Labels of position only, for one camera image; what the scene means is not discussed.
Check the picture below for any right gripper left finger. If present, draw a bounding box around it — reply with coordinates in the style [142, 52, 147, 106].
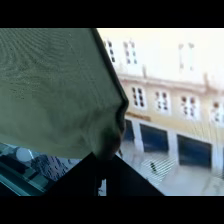
[45, 152, 102, 197]

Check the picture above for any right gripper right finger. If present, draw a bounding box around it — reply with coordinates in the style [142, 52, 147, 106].
[99, 154, 165, 197]

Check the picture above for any brown garment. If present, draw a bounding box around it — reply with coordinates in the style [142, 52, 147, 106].
[0, 27, 130, 162]

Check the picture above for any silver frame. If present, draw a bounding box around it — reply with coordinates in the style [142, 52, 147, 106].
[0, 163, 46, 197]

